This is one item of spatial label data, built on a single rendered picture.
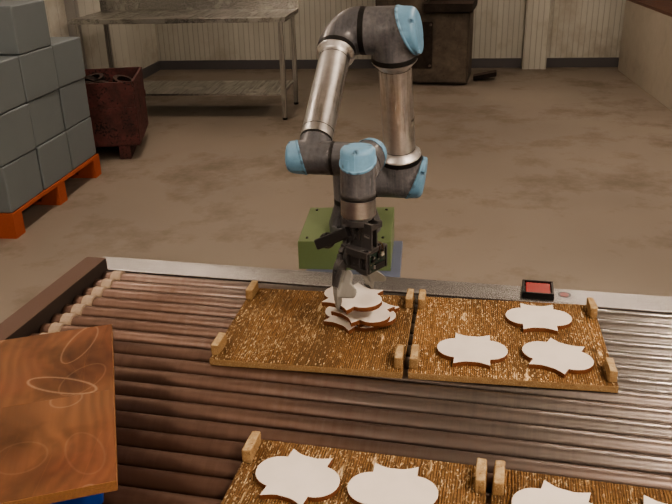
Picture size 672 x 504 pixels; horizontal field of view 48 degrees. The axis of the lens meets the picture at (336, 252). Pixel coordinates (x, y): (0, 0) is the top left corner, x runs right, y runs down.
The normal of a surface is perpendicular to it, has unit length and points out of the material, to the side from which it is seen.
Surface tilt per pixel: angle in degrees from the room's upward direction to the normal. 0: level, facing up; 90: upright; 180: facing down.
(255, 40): 90
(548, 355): 0
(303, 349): 0
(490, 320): 0
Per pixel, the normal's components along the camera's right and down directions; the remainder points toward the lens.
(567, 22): -0.11, 0.40
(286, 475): -0.03, -0.92
